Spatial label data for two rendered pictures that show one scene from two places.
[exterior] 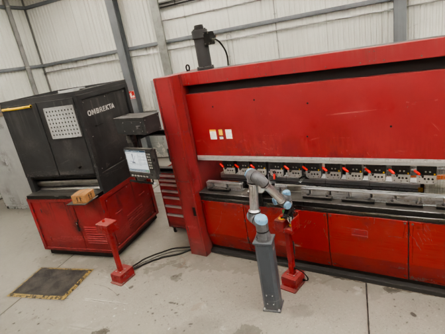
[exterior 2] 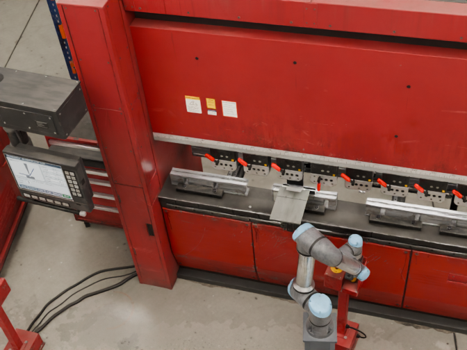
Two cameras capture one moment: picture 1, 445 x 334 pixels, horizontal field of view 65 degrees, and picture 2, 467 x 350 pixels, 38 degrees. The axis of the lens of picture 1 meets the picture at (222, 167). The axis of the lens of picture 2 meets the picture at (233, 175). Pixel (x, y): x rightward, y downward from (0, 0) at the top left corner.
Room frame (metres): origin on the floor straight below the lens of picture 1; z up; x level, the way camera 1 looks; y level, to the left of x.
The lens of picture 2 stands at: (1.00, 0.55, 4.00)
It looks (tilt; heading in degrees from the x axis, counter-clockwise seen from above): 45 degrees down; 347
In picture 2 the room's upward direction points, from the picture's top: 6 degrees counter-clockwise
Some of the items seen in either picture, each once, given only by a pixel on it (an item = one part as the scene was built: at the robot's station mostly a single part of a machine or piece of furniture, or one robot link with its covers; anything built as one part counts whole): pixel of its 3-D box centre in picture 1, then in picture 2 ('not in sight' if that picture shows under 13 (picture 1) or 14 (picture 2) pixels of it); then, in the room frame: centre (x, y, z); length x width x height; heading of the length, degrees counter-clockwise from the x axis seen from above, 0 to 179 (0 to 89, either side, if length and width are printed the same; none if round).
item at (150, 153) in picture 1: (143, 162); (52, 175); (3.85, 0.88, 1.42); 0.45 x 0.12 x 0.36; 52
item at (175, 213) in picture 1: (186, 198); (107, 169); (4.78, 0.60, 0.50); 0.50 x 0.50 x 1.00; 56
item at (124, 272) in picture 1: (114, 250); (3, 321); (3.77, 1.47, 0.41); 0.25 x 0.20 x 0.83; 146
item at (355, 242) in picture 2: (287, 195); (354, 244); (3.09, -0.57, 1.05); 0.09 x 0.08 x 0.11; 109
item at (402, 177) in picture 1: (400, 172); not in sight; (2.88, -1.59, 1.18); 0.15 x 0.09 x 0.17; 56
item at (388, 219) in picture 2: (317, 197); (395, 221); (3.27, -0.92, 0.89); 0.30 x 0.05 x 0.03; 56
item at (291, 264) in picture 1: (290, 251); (342, 307); (3.14, -0.55, 0.39); 0.05 x 0.05 x 0.54; 47
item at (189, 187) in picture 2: (219, 189); (199, 190); (3.94, 0.08, 0.89); 0.30 x 0.05 x 0.03; 56
